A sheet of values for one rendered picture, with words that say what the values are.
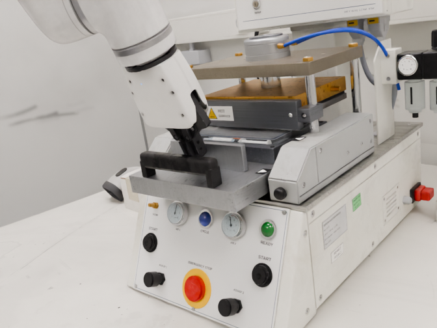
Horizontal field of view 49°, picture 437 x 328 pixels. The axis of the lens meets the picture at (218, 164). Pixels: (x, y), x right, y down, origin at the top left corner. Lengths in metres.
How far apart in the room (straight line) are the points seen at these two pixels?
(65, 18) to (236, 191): 0.30
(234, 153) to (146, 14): 0.23
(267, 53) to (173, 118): 0.24
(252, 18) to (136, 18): 0.46
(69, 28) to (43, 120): 1.65
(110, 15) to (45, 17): 0.08
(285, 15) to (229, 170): 0.39
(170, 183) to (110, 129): 1.70
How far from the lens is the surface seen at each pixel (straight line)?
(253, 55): 0.85
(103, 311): 0.87
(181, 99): 0.64
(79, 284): 0.98
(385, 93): 0.93
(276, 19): 1.01
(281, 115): 0.76
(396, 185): 0.97
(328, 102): 0.85
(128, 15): 0.62
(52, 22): 0.65
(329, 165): 0.73
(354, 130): 0.80
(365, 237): 0.87
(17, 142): 2.26
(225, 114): 0.82
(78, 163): 2.36
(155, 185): 0.75
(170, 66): 0.64
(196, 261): 0.78
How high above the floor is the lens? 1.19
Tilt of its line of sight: 17 degrees down
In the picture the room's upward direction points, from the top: 9 degrees counter-clockwise
